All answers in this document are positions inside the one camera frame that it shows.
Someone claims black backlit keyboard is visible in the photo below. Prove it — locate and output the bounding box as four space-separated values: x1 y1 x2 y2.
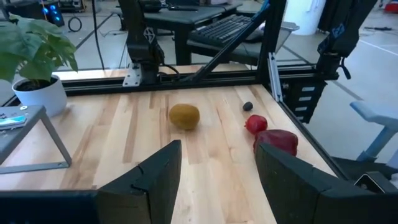
189 14 265 44

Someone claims brown kiwi fruit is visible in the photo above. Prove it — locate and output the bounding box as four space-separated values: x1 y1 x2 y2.
169 103 201 131

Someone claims black wire rack stand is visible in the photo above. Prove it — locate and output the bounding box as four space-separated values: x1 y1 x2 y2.
0 105 73 175

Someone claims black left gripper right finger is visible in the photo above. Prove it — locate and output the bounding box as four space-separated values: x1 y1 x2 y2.
255 143 398 224

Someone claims grey keyboard tray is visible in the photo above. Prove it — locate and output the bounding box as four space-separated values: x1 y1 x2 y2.
186 20 301 66

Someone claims red pomegranate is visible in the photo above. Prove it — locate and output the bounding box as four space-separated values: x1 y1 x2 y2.
244 114 269 135

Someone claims green plant in white pot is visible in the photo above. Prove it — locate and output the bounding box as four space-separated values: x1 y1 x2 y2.
0 14 78 118

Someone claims black hanging cable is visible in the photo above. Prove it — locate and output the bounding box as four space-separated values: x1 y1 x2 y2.
91 0 106 71

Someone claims black box with white labels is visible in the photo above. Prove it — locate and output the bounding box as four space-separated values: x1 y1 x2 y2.
281 79 327 124

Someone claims dark red bell pepper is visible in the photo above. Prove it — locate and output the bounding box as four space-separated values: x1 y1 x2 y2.
253 129 299 156

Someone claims computer tower with blue lights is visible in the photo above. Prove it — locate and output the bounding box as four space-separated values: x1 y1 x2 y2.
6 0 65 27

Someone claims blue grey stand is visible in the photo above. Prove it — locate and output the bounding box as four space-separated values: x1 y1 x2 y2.
349 100 398 169

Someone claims black aluminium table frame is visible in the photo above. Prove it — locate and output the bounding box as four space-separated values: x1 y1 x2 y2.
0 0 351 181

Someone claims black object with blue logo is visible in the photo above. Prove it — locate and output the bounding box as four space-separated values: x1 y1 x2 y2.
315 0 379 80

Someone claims black box with silver edge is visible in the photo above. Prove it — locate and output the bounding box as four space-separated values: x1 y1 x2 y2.
332 155 398 195

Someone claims dark grey desk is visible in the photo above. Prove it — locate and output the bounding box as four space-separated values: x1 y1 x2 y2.
110 0 246 66

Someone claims black coiled floor cable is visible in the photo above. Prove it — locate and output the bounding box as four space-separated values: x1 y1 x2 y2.
67 15 83 33

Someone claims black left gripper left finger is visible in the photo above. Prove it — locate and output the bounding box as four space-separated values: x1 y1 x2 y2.
0 139 183 224

